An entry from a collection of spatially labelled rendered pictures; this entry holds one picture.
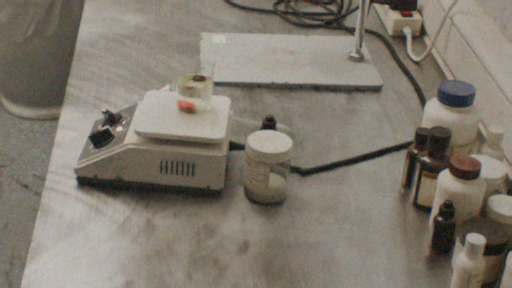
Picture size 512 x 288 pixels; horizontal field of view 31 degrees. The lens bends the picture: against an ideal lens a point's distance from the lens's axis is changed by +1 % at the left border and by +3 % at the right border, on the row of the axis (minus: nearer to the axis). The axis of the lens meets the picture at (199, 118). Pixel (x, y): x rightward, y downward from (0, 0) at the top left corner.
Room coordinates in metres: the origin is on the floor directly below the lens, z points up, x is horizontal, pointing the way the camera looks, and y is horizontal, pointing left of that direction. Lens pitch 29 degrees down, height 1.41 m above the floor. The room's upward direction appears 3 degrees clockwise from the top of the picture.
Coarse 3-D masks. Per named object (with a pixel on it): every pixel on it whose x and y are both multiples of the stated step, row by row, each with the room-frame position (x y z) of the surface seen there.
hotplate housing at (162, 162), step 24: (120, 144) 1.00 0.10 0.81; (144, 144) 1.00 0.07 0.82; (168, 144) 1.00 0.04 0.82; (192, 144) 1.00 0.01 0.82; (216, 144) 1.00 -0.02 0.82; (240, 144) 1.07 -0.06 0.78; (96, 168) 1.00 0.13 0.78; (120, 168) 0.99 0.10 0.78; (144, 168) 0.99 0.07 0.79; (168, 168) 0.99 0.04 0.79; (192, 168) 0.99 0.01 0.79; (216, 168) 0.98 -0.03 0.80; (216, 192) 0.99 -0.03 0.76
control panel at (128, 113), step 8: (136, 104) 1.11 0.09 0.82; (120, 112) 1.11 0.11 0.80; (128, 112) 1.10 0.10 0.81; (96, 120) 1.12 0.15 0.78; (128, 120) 1.07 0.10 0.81; (96, 128) 1.09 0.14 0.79; (112, 128) 1.06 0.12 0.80; (128, 128) 1.04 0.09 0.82; (120, 136) 1.03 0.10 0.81; (88, 144) 1.05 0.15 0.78; (112, 144) 1.01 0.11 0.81; (88, 152) 1.02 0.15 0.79; (96, 152) 1.01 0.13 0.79; (80, 160) 1.01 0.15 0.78
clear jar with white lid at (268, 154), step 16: (256, 144) 0.99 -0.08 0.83; (272, 144) 0.99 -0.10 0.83; (288, 144) 0.99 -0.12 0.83; (256, 160) 0.98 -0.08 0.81; (272, 160) 0.97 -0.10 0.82; (288, 160) 0.99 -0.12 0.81; (256, 176) 0.98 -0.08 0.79; (272, 176) 0.97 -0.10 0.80; (288, 176) 0.99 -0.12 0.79; (256, 192) 0.97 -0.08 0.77; (272, 192) 0.97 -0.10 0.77
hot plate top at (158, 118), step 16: (160, 96) 1.10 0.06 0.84; (144, 112) 1.05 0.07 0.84; (160, 112) 1.05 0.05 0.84; (176, 112) 1.05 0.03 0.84; (224, 112) 1.06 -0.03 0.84; (144, 128) 1.00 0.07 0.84; (160, 128) 1.01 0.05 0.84; (176, 128) 1.01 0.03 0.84; (192, 128) 1.01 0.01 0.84; (208, 128) 1.01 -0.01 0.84; (224, 128) 1.01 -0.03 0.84
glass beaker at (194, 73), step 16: (176, 64) 1.06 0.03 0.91; (192, 64) 1.09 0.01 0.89; (208, 64) 1.08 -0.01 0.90; (176, 80) 1.06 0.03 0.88; (192, 80) 1.04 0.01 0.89; (208, 80) 1.05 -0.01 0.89; (176, 96) 1.05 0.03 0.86; (192, 96) 1.04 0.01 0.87; (208, 96) 1.05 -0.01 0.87; (192, 112) 1.04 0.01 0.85; (208, 112) 1.05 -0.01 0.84
